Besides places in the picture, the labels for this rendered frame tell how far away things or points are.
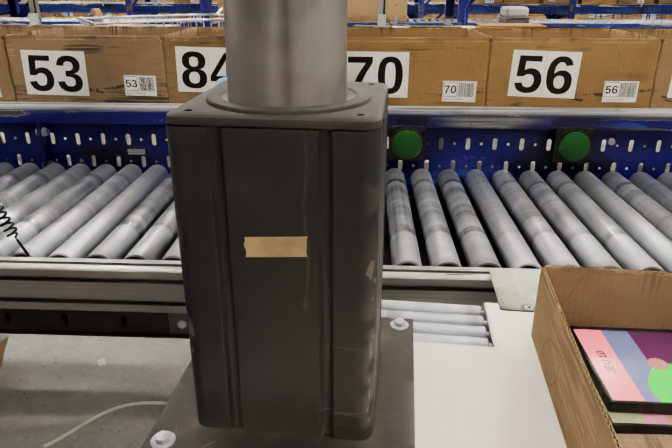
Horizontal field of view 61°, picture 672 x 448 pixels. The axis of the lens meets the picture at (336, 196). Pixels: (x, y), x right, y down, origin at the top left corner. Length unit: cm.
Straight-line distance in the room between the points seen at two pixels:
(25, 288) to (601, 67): 129
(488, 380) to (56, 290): 69
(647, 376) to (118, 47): 128
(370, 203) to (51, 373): 174
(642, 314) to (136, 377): 155
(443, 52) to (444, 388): 91
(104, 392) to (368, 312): 152
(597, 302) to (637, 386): 13
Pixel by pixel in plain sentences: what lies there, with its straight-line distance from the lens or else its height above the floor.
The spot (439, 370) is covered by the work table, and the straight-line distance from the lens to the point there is 70.
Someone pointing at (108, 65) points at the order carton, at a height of 98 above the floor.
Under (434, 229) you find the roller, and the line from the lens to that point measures 106.
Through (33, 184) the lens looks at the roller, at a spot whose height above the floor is 74.
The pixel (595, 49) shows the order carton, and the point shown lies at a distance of 149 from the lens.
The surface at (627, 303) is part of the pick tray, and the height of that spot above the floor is 81.
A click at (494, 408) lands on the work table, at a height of 75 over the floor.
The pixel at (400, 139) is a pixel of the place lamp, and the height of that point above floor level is 82.
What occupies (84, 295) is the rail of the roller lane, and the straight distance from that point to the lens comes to 102.
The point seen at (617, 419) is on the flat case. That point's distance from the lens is 66.
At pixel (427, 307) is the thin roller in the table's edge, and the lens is 82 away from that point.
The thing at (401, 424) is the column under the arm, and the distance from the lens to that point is 62.
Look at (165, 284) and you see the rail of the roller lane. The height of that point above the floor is 72.
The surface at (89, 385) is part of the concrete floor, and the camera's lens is 200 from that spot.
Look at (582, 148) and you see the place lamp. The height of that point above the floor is 81.
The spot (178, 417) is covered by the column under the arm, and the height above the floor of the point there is 76.
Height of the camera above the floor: 118
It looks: 21 degrees down
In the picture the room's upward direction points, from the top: straight up
